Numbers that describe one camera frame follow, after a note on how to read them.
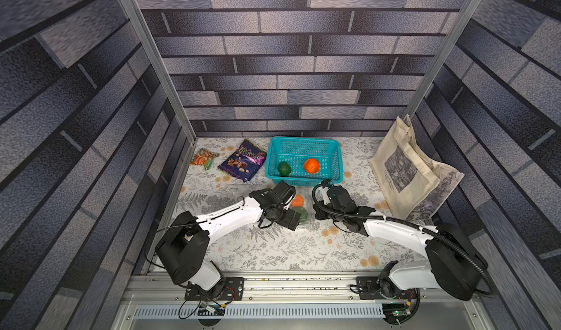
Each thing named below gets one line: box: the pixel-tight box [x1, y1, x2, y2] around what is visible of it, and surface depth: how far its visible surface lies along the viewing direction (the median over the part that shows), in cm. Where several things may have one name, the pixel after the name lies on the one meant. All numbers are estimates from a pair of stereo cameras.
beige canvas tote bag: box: [368, 114, 465, 220], surface depth 85 cm
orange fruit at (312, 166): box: [303, 157, 320, 175], surface depth 105 cm
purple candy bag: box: [216, 138, 268, 182], surface depth 106 cm
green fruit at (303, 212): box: [292, 206, 309, 222], surface depth 87 cm
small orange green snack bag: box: [189, 147, 220, 171], surface depth 109 cm
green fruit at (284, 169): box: [277, 161, 292, 177], surface depth 103 cm
